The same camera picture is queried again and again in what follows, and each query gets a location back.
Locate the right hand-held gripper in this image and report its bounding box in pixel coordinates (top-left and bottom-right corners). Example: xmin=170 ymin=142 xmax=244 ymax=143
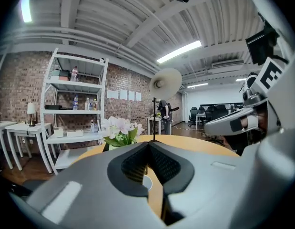
xmin=203 ymin=0 xmax=295 ymax=176

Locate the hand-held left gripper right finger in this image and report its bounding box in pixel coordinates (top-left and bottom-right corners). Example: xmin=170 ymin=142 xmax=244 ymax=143
xmin=146 ymin=142 xmax=295 ymax=229

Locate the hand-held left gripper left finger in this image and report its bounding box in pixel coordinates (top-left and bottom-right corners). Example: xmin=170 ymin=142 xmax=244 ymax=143
xmin=8 ymin=142 xmax=167 ymax=229

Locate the white cup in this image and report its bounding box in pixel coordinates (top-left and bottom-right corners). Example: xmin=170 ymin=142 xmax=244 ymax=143
xmin=142 ymin=175 xmax=153 ymax=193

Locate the black office chair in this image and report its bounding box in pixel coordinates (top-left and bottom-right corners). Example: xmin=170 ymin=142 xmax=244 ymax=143
xmin=204 ymin=105 xmax=229 ymax=124
xmin=188 ymin=106 xmax=199 ymax=128

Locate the short ceiling light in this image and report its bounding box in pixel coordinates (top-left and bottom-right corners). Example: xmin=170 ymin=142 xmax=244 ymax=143
xmin=186 ymin=83 xmax=209 ymax=89

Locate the wide white box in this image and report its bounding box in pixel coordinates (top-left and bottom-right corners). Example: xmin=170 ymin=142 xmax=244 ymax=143
xmin=66 ymin=128 xmax=84 ymax=138

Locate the ceiling air conditioner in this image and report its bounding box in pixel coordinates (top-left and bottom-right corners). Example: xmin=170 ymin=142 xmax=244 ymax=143
xmin=211 ymin=59 xmax=244 ymax=69

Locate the white desk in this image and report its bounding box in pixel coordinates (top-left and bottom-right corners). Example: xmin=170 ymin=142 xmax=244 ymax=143
xmin=146 ymin=116 xmax=164 ymax=135

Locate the small white box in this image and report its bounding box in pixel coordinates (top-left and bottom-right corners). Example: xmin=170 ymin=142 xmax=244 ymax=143
xmin=52 ymin=127 xmax=65 ymax=138

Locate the beige disc lamp stand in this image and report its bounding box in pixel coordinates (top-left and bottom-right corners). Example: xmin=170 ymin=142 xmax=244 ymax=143
xmin=148 ymin=67 xmax=183 ymax=143

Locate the pink flower bouquet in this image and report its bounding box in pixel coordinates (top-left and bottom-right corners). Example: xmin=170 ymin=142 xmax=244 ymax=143
xmin=99 ymin=115 xmax=146 ymax=152

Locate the white metal shelf unit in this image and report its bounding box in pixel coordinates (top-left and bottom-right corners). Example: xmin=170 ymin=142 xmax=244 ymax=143
xmin=41 ymin=47 xmax=110 ymax=176

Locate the long ceiling light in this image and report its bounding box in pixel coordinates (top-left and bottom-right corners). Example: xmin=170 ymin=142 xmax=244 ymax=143
xmin=156 ymin=40 xmax=203 ymax=64

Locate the white side table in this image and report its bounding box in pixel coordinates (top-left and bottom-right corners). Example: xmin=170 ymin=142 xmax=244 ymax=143
xmin=5 ymin=122 xmax=58 ymax=174
xmin=0 ymin=120 xmax=19 ymax=169

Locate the blue label bottle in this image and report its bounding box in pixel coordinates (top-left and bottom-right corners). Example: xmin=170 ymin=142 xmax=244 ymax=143
xmin=72 ymin=94 xmax=80 ymax=111

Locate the small white table lamp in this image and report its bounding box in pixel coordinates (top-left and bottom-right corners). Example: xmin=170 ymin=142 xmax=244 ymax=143
xmin=26 ymin=102 xmax=37 ymax=127

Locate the pink label bottle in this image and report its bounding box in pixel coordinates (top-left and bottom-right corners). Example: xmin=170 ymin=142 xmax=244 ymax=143
xmin=70 ymin=66 xmax=79 ymax=82

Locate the dark box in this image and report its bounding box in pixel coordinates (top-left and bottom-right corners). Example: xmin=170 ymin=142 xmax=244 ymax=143
xmin=58 ymin=70 xmax=70 ymax=82

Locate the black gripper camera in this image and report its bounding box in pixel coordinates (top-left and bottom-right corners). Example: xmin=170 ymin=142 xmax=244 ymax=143
xmin=244 ymin=29 xmax=279 ymax=66

